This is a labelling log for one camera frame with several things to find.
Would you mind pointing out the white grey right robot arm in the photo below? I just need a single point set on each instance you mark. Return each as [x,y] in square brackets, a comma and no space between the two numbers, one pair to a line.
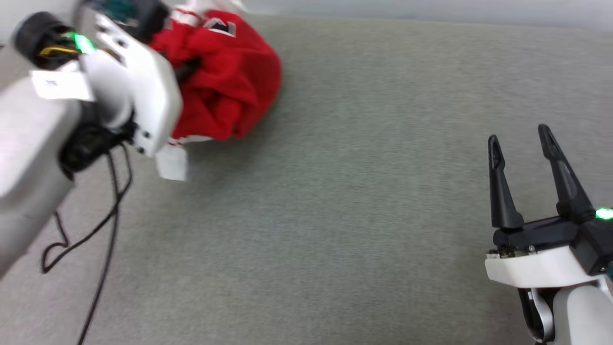
[584,316]

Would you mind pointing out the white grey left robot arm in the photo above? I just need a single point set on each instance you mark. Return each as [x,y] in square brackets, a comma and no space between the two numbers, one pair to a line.
[28,158]

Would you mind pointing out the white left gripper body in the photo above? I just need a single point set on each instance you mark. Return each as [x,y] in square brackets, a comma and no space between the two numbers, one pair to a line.
[143,91]

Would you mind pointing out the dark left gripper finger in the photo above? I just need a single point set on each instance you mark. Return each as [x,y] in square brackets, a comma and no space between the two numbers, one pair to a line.
[187,69]

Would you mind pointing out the red white basketball jersey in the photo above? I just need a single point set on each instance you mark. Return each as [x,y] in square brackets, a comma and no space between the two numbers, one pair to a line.
[230,81]

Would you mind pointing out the white paper label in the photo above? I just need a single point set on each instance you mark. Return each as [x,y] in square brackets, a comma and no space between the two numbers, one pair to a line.
[57,85]

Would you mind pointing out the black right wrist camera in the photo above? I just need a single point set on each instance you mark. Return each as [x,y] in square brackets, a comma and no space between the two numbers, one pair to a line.
[594,244]

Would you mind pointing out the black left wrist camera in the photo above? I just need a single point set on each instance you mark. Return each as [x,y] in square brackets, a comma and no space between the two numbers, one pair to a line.
[148,19]

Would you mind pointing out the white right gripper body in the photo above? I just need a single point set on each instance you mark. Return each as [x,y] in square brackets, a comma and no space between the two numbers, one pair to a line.
[536,266]

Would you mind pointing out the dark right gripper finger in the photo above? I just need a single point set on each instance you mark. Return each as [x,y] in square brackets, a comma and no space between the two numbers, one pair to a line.
[567,187]
[503,201]

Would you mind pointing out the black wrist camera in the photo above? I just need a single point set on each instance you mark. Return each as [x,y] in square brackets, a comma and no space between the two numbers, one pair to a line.
[594,244]
[148,19]

